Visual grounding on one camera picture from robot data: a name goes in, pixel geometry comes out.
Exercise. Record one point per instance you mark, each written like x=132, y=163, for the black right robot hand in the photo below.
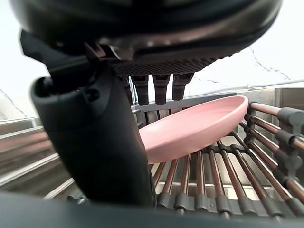
x=95, y=142

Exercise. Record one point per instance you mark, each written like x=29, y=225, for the pink plate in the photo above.
x=190, y=133

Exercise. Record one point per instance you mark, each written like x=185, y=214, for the metal dish drying rack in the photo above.
x=225, y=166

